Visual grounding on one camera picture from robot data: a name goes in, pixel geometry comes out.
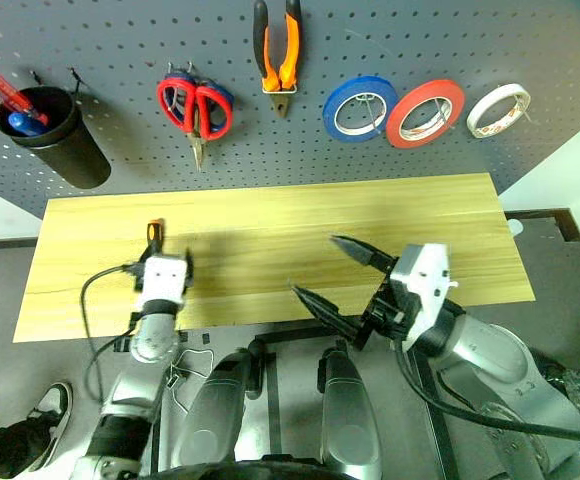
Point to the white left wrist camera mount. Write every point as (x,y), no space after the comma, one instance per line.
(162,280)

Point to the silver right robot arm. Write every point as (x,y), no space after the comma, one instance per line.
(495,360)

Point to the blue marker pen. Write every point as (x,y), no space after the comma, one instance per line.
(25,123)

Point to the black cup holder hook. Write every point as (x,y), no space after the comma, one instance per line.
(36,77)
(77,81)

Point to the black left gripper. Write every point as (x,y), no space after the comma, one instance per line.
(189,270)

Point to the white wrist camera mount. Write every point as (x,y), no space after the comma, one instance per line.
(162,280)
(427,280)

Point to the black white sneaker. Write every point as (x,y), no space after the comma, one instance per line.
(50,420)

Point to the black trouser leg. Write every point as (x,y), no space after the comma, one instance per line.
(0,450)

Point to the red tape roll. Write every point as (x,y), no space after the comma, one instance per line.
(410,97)

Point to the blue tape roll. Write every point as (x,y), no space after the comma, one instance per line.
(342,90)

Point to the dark grey perforated pegboard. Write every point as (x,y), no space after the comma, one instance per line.
(420,40)

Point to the black floor tape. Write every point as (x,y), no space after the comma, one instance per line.
(272,400)

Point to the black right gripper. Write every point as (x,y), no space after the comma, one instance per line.
(390,315)

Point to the small white round object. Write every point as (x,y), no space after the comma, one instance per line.
(515,227)

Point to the black plastic cup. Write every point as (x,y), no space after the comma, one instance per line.
(70,155)

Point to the black binder clip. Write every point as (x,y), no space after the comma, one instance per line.
(172,382)

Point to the orange black pliers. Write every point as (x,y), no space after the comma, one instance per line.
(290,50)

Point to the grey rounded leg cover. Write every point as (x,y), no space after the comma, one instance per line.
(350,420)
(210,420)

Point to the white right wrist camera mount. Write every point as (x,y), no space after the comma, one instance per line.
(427,280)

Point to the white tape roll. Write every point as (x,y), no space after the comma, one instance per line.
(487,97)

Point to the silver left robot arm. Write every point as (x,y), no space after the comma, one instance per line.
(155,335)

